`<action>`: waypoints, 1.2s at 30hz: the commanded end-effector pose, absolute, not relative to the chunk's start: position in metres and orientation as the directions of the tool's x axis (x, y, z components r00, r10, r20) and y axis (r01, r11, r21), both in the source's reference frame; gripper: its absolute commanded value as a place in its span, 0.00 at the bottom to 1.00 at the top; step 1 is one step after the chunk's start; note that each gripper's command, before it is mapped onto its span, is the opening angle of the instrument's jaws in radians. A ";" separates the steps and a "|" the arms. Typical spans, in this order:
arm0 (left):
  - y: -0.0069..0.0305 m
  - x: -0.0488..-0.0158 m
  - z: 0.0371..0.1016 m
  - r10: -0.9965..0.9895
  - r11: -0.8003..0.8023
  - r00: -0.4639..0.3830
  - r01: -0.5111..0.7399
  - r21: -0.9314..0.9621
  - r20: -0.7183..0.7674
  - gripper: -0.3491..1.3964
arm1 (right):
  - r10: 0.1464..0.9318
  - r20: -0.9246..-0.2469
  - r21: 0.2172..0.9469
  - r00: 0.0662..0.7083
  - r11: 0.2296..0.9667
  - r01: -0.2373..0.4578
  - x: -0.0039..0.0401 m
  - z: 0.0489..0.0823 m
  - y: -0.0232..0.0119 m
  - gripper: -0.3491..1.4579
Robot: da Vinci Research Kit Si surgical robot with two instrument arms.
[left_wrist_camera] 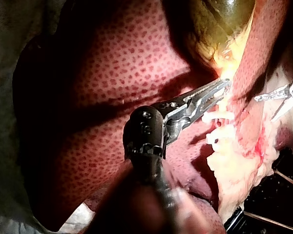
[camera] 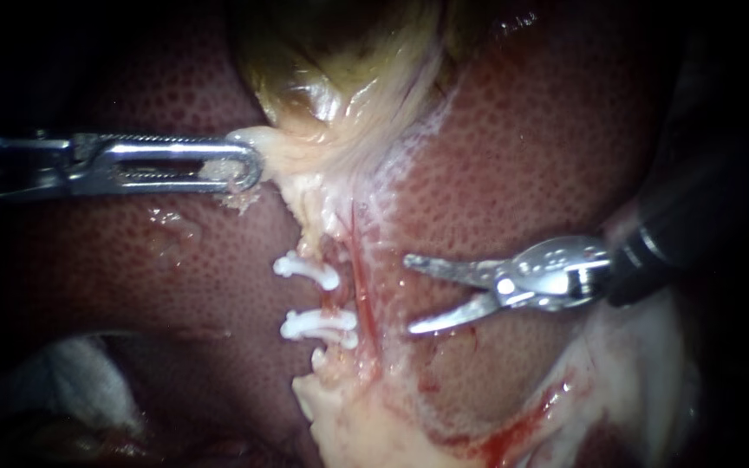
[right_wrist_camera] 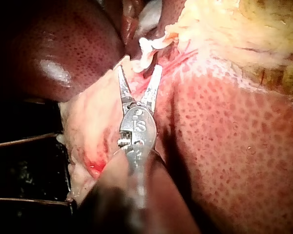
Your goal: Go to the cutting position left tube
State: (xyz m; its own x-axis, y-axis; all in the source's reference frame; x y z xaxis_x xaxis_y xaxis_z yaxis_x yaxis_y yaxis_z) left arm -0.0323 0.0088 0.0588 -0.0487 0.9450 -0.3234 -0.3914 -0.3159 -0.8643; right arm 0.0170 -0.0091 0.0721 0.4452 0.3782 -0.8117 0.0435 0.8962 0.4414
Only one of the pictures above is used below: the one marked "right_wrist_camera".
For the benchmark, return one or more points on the right arm instrument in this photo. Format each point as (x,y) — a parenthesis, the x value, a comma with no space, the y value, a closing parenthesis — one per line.
(137,129)

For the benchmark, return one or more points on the right arm instrument jaw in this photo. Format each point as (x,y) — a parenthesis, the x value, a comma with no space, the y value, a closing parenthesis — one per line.
(151,87)
(124,88)

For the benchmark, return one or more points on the dark right arm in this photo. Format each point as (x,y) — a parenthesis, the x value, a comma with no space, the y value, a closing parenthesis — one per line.
(136,200)

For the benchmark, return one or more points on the thin tube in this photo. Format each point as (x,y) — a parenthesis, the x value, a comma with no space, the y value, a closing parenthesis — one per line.
(178,61)

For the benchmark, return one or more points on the white clip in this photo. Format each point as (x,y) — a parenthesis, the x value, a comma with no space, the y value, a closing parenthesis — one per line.
(161,43)
(145,54)

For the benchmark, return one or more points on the dark red liver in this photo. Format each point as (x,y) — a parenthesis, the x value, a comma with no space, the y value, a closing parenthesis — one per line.
(224,136)

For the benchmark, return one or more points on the gallbladder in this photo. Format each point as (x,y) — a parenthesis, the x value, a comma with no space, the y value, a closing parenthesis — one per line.
(236,26)

